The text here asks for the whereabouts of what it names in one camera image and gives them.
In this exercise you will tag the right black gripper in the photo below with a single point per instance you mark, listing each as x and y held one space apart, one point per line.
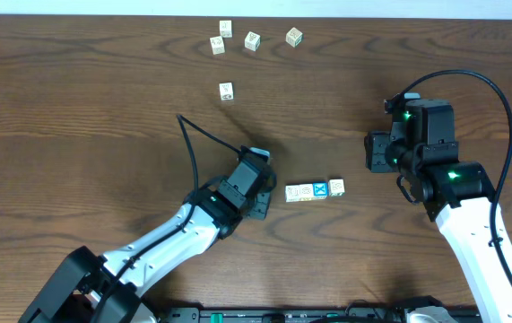
377 144

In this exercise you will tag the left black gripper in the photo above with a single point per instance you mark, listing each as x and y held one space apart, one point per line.
262 205

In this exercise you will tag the blue-sided smiley wooden block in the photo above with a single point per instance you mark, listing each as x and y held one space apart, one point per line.
292 193

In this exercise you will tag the yellow-sided wooden block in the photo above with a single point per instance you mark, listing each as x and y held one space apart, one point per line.
306 192

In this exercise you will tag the blue X wooden block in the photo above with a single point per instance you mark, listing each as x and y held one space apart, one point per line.
320 190

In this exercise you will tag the wooden block mid table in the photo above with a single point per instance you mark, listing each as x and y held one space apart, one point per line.
336 187

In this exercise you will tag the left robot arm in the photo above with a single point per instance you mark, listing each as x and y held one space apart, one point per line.
109 288

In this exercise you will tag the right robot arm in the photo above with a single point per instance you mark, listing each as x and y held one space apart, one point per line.
457 195

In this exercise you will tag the wooden block soccer ball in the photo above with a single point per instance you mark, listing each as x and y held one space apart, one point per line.
226 91

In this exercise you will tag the red-sided wooden block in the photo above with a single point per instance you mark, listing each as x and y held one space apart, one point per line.
218 45

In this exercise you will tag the wooden block numeral three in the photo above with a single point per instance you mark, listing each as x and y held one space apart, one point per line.
252 41

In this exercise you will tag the green-print wooden block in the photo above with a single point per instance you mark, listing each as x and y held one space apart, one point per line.
294 37

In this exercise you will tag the top wooden block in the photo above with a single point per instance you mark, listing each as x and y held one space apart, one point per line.
225 28

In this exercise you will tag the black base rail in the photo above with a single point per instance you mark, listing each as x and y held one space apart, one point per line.
195 315

